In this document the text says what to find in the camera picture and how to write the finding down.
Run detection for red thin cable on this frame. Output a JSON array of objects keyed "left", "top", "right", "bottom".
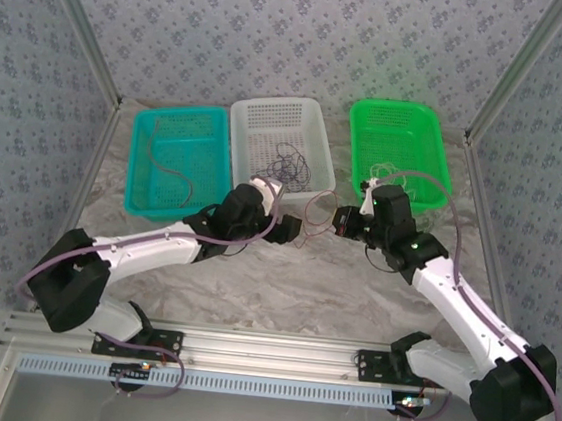
[{"left": 297, "top": 187, "right": 345, "bottom": 254}]

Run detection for purple thin cable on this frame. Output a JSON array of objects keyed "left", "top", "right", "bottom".
[{"left": 260, "top": 140, "right": 317, "bottom": 196}]

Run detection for grey thin cable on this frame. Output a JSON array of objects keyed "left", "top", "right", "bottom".
[{"left": 139, "top": 115, "right": 203, "bottom": 211}]

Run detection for teal plastic basket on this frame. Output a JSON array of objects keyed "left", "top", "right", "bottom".
[{"left": 122, "top": 98, "right": 240, "bottom": 229}]

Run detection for green plastic basket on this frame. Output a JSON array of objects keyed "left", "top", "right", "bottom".
[{"left": 340, "top": 95, "right": 462, "bottom": 219}]

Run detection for white plastic basket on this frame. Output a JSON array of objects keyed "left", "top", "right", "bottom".
[{"left": 220, "top": 89, "right": 347, "bottom": 212}]

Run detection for small circuit board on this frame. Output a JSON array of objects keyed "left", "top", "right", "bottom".
[
  {"left": 394, "top": 393, "right": 432, "bottom": 416},
  {"left": 109, "top": 361, "right": 154, "bottom": 385}
]

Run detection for left arm mauve harness cable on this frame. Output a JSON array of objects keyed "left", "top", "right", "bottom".
[{"left": 5, "top": 163, "right": 285, "bottom": 411}]

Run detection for arm mauve harness cable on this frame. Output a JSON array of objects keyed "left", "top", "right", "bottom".
[
  {"left": 5, "top": 163, "right": 285, "bottom": 411},
  {"left": 352, "top": 166, "right": 562, "bottom": 421}
]

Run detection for right arm mauve harness cable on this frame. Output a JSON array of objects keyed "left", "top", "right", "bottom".
[{"left": 352, "top": 166, "right": 562, "bottom": 421}]

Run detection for aluminium side rail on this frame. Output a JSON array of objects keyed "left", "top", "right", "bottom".
[
  {"left": 26, "top": 95, "right": 122, "bottom": 321},
  {"left": 442, "top": 133, "right": 541, "bottom": 357}
]

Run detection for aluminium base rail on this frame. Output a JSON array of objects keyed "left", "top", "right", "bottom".
[{"left": 0, "top": 305, "right": 546, "bottom": 403}]

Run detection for slotted grey cable duct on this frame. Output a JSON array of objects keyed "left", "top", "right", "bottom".
[{"left": 16, "top": 349, "right": 397, "bottom": 412}]

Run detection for aluminium frame post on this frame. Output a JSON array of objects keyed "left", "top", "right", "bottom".
[
  {"left": 20, "top": 0, "right": 134, "bottom": 110},
  {"left": 462, "top": 0, "right": 562, "bottom": 152}
]

